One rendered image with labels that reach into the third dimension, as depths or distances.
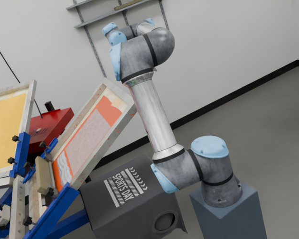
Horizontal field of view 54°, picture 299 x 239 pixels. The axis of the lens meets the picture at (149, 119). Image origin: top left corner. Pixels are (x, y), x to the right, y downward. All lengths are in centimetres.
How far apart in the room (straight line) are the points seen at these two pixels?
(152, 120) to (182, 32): 303
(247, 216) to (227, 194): 13
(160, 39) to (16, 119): 163
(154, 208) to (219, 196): 65
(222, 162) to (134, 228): 83
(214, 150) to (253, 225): 37
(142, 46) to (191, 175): 45
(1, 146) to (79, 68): 153
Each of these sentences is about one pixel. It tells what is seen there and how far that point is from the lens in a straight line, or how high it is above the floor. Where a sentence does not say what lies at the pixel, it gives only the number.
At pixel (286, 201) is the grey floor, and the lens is 279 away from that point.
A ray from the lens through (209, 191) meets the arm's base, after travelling 108.
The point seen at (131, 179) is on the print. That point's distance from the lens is 181.
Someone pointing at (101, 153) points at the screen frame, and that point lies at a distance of 133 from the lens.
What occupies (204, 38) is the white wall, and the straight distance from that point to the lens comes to 410.
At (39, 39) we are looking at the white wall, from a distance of 348.
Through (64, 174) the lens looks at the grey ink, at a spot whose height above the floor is 124.
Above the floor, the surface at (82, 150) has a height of 131.
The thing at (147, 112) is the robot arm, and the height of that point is 159.
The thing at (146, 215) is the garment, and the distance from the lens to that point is 168.
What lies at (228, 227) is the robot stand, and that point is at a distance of 112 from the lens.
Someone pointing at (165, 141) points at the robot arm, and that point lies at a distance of 97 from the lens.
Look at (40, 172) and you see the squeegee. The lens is 162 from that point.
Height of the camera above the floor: 197
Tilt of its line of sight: 25 degrees down
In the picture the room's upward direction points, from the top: 20 degrees counter-clockwise
